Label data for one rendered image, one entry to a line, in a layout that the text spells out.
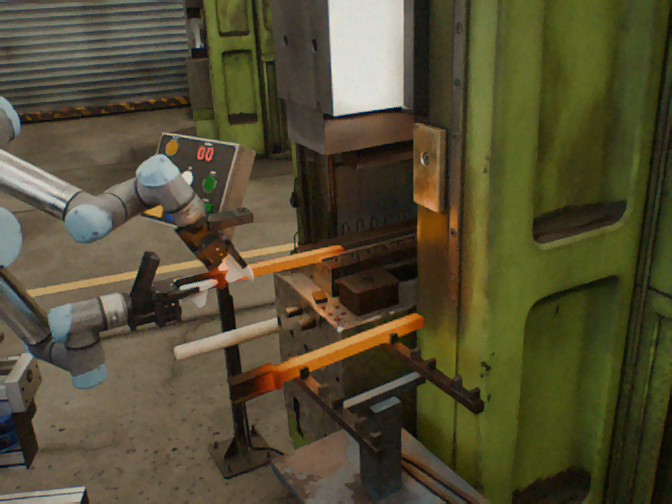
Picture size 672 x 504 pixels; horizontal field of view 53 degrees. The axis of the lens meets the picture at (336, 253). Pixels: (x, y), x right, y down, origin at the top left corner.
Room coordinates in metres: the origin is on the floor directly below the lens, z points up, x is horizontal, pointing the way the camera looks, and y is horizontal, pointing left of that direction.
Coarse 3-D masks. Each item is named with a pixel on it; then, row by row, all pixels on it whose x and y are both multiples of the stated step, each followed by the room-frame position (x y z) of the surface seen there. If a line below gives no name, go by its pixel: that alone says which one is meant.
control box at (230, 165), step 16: (160, 144) 2.08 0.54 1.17; (192, 144) 2.00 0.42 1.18; (208, 144) 1.97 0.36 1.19; (224, 144) 1.93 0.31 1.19; (176, 160) 2.01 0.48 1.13; (192, 160) 1.97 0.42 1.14; (208, 160) 1.93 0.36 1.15; (224, 160) 1.90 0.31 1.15; (240, 160) 1.90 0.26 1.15; (192, 176) 1.94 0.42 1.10; (208, 176) 1.90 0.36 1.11; (224, 176) 1.87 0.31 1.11; (240, 176) 1.89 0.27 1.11; (208, 192) 1.87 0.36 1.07; (224, 192) 1.84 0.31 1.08; (240, 192) 1.89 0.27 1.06; (224, 208) 1.83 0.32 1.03; (176, 224) 1.89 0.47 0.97
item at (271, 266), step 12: (312, 252) 1.53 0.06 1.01; (324, 252) 1.53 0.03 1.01; (336, 252) 1.54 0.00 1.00; (252, 264) 1.46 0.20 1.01; (264, 264) 1.46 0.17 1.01; (276, 264) 1.47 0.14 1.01; (288, 264) 1.48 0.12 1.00; (300, 264) 1.49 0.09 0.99; (192, 276) 1.40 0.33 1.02; (204, 276) 1.40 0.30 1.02; (216, 276) 1.40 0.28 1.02
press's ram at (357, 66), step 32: (288, 0) 1.59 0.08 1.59; (320, 0) 1.45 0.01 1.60; (352, 0) 1.44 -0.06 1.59; (384, 0) 1.48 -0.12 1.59; (288, 32) 1.60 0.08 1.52; (320, 32) 1.46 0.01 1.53; (352, 32) 1.44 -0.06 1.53; (384, 32) 1.48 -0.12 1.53; (288, 64) 1.61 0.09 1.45; (320, 64) 1.46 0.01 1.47; (352, 64) 1.44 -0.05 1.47; (384, 64) 1.48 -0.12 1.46; (288, 96) 1.63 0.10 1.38; (320, 96) 1.47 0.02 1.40; (352, 96) 1.44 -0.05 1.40; (384, 96) 1.48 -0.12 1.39
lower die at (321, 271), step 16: (400, 224) 1.77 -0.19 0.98; (416, 224) 1.74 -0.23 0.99; (336, 240) 1.67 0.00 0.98; (352, 240) 1.64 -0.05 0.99; (416, 240) 1.62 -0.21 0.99; (368, 256) 1.53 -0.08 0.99; (384, 256) 1.53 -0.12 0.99; (400, 256) 1.55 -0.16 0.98; (416, 256) 1.58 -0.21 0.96; (304, 272) 1.60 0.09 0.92; (320, 272) 1.52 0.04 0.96; (336, 272) 1.47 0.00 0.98; (352, 272) 1.49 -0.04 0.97; (416, 272) 1.58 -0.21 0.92
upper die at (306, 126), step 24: (288, 120) 1.63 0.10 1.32; (312, 120) 1.51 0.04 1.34; (336, 120) 1.48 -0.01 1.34; (360, 120) 1.51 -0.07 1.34; (384, 120) 1.54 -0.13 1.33; (408, 120) 1.57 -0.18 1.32; (312, 144) 1.52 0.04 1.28; (336, 144) 1.48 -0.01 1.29; (360, 144) 1.51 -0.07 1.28; (384, 144) 1.53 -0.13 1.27
